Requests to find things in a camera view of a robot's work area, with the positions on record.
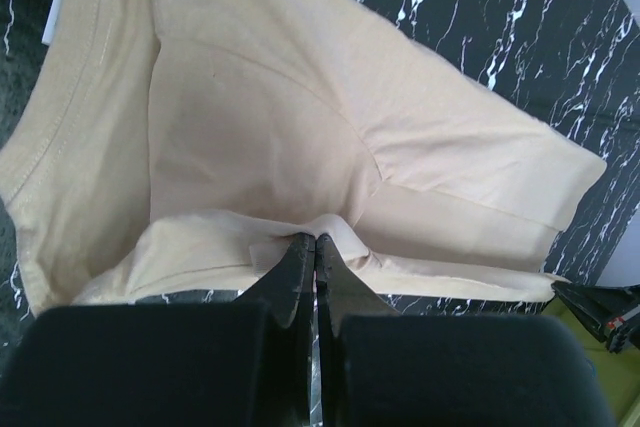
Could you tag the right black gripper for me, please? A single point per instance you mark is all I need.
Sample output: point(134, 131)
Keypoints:
point(609, 314)

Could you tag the olive green plastic bin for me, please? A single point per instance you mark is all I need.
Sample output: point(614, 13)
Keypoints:
point(617, 374)

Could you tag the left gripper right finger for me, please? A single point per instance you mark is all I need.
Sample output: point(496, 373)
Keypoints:
point(382, 368)

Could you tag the beige t shirt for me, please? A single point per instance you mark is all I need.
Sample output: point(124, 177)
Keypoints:
point(176, 145)

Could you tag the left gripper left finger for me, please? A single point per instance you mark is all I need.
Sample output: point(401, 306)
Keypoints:
point(239, 363)

